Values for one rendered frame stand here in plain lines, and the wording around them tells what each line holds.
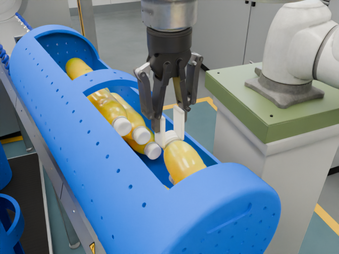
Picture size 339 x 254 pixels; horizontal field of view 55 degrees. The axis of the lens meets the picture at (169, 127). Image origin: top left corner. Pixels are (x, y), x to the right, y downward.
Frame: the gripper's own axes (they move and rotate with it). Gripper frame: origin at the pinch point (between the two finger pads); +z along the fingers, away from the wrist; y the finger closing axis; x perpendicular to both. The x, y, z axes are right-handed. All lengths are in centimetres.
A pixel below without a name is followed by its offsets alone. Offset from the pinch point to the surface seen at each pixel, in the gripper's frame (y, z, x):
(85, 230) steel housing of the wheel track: 18.3, 30.6, -10.5
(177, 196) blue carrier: 10.8, -3.3, 18.9
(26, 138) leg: 13, 106, -173
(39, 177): 16, 104, -124
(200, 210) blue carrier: 9.9, -3.6, 22.7
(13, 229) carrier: 35, 57, -46
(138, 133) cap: 1.4, 7.7, -10.9
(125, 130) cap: 5.0, 5.2, -10.4
